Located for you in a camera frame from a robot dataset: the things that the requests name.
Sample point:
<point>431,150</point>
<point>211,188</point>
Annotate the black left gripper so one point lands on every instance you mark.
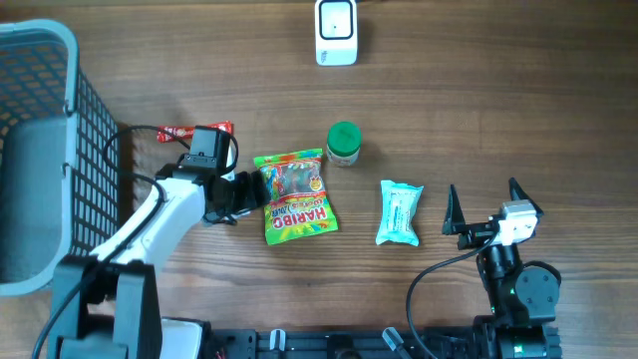
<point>254,194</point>

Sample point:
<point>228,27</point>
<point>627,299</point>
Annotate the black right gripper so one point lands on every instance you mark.
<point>474,233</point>

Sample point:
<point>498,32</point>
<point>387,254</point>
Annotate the green Haribo gummy bag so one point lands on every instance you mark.
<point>299,204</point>

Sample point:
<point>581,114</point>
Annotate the red Nescafe stick sachet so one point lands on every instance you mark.
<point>168,134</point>

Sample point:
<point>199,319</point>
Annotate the teal tissue packet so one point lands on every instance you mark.
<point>399,206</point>

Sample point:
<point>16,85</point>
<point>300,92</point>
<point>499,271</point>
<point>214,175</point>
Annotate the green lid jar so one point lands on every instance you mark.
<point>344,142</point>

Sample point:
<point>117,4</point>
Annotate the white barcode scanner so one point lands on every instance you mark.
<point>336,32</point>

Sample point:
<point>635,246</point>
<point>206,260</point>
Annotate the grey plastic shopping basket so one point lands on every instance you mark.
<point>59,195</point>

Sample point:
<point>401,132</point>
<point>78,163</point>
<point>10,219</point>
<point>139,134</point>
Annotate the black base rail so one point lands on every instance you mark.
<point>349,344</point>

